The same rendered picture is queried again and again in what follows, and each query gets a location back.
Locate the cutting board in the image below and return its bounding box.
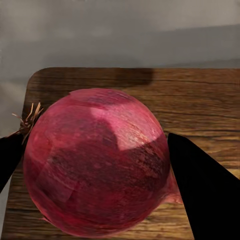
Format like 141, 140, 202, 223
0, 67, 240, 240

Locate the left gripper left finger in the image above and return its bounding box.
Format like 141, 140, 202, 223
0, 134, 24, 193

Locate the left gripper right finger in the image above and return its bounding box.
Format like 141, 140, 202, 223
167, 133, 240, 240

